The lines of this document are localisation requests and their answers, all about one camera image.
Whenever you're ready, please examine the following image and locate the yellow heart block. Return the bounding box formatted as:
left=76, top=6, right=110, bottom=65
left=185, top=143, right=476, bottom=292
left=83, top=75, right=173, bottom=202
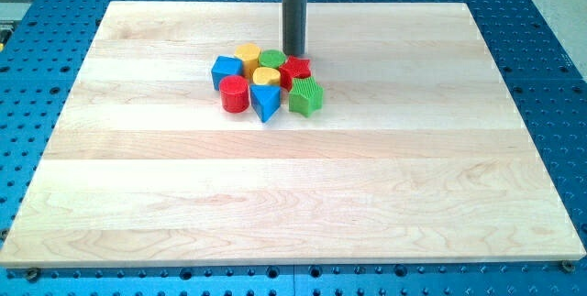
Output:
left=252, top=67, right=281, bottom=86

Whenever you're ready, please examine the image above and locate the yellow hexagon block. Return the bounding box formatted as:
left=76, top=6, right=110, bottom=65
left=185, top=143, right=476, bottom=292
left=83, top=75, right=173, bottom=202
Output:
left=234, top=43, right=261, bottom=79

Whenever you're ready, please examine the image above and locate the green star block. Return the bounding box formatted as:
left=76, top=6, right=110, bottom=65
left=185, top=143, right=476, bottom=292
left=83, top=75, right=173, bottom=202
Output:
left=289, top=77, right=324, bottom=117

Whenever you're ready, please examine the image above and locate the blue triangle block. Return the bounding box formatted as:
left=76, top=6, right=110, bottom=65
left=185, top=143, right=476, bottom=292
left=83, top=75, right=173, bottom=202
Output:
left=250, top=84, right=281, bottom=123

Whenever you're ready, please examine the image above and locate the red star block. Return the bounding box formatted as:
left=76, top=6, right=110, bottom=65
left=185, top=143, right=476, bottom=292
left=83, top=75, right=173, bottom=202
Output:
left=278, top=56, right=312, bottom=91

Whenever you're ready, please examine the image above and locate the red cylinder block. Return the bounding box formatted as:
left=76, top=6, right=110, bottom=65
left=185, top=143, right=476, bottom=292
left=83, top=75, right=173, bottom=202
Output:
left=219, top=75, right=249, bottom=113

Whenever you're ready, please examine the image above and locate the green cylinder block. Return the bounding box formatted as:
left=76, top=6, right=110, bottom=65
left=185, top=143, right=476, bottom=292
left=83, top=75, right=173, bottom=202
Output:
left=258, top=49, right=287, bottom=69

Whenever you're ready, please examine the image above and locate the blue cube block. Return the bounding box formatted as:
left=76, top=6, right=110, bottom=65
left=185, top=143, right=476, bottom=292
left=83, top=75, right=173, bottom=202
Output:
left=211, top=56, right=243, bottom=91

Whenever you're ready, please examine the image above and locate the light wooden board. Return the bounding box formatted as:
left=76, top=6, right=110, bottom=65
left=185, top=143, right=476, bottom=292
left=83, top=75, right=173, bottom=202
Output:
left=1, top=1, right=585, bottom=268

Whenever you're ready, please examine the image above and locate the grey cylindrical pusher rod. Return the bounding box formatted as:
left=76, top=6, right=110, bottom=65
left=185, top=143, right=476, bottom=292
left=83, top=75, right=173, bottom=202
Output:
left=282, top=0, right=307, bottom=57

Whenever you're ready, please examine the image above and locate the left front board clamp screw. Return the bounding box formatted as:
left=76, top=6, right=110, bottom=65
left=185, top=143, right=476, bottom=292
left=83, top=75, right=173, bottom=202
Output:
left=23, top=268, right=41, bottom=283

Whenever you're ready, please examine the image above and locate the board clamp screw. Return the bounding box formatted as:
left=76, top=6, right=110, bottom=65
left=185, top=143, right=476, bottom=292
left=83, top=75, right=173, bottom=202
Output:
left=559, top=260, right=576, bottom=274
left=23, top=268, right=41, bottom=283

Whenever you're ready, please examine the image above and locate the right front board clamp screw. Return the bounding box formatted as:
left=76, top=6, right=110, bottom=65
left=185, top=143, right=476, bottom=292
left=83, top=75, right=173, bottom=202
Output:
left=559, top=260, right=576, bottom=274

